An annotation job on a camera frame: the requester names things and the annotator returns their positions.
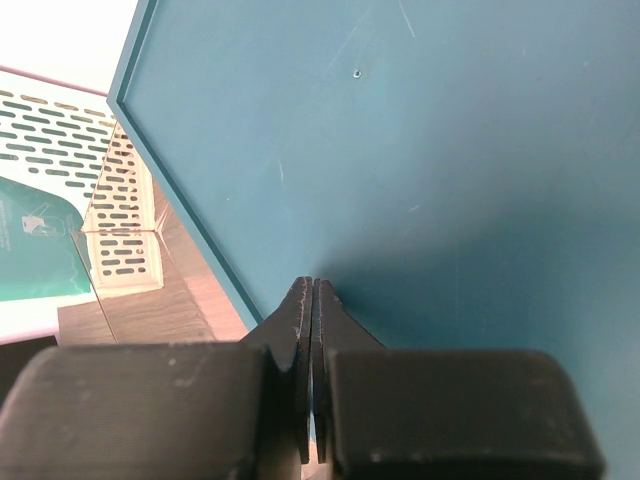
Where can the teal drawer organizer box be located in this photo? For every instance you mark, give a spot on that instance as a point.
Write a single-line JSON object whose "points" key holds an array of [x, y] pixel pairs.
{"points": [[465, 173]]}

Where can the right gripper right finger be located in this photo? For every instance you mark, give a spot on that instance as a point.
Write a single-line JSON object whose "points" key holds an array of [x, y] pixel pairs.
{"points": [[385, 413]]}

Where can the white mesh file organizer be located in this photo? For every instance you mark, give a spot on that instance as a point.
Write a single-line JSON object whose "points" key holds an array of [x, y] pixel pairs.
{"points": [[54, 138]]}

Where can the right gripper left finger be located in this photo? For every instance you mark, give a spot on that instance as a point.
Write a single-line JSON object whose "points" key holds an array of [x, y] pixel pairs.
{"points": [[216, 410]]}

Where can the teal folder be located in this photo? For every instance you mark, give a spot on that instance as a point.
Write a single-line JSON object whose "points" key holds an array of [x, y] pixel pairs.
{"points": [[39, 257]]}

